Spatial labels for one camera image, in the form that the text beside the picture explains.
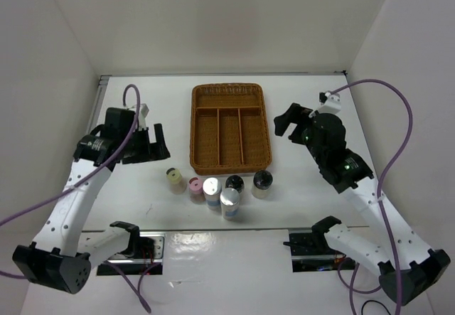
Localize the brown wicker divided tray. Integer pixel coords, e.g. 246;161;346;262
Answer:
189;82;272;176

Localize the yellow-lid spice bottle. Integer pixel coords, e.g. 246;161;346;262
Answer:
166;167;187;195

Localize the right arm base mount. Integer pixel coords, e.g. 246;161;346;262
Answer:
283;229;346;272

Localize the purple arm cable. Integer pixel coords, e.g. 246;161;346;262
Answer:
325;78;415;315
0;84;152;314

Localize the black-lid dark spice bottle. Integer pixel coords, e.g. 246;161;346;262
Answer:
225;175;245;194

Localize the silver-lid blue-label bottle front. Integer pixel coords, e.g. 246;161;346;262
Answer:
220;188;240;220

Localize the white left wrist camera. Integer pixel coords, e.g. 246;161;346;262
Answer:
138;103;149;130

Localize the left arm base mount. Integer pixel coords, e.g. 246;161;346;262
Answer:
96;231;166;277

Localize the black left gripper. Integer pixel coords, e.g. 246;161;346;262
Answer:
122;123;171;164

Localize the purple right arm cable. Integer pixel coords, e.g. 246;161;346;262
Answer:
325;78;415;315

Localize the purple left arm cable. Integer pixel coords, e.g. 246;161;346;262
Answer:
0;84;152;314

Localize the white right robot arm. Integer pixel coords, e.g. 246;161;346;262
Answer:
274;103;451;306

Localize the silver-lid blue-label bottle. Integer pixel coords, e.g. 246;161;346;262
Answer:
220;188;240;220
203;177;222;210

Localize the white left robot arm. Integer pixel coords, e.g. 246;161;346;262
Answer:
12;104;170;294

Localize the black cable on floor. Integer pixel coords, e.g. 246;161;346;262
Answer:
361;299;392;315

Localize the pink-lid spice bottle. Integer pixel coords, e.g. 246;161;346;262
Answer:
188;176;205;203

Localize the black-lid white salt bottle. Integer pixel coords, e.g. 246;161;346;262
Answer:
252;170;273;199

